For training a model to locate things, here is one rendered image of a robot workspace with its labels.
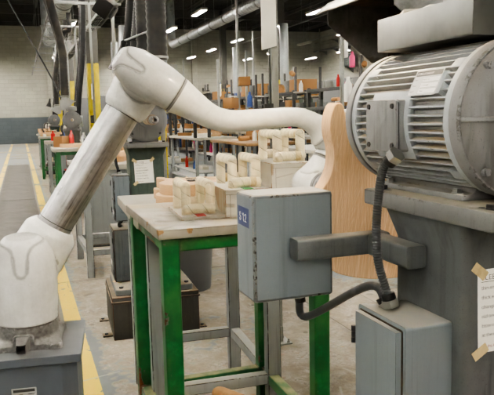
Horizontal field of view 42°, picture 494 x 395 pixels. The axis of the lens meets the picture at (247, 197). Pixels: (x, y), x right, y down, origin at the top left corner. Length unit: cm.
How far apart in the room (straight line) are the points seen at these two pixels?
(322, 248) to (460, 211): 28
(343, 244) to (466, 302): 25
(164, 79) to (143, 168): 215
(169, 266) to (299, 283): 81
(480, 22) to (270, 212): 47
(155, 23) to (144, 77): 201
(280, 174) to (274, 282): 99
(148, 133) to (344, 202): 242
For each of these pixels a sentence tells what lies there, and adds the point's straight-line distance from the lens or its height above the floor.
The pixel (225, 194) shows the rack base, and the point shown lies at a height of 101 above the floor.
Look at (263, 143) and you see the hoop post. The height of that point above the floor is 116.
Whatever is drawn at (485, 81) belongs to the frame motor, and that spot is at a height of 131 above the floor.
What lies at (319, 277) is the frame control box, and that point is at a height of 96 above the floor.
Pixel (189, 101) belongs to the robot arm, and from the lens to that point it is 172.
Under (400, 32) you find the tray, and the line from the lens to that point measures 124.
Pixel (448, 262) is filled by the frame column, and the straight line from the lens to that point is 109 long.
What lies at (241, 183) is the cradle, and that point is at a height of 104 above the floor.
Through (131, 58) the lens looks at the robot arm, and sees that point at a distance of 172.
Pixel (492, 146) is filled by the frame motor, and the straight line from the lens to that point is 103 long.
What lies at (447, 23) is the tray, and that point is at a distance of 113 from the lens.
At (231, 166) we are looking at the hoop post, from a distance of 215.
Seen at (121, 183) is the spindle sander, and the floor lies 88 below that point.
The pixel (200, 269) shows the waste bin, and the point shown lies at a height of 17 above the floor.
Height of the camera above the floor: 126
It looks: 7 degrees down
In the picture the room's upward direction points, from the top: 1 degrees counter-clockwise
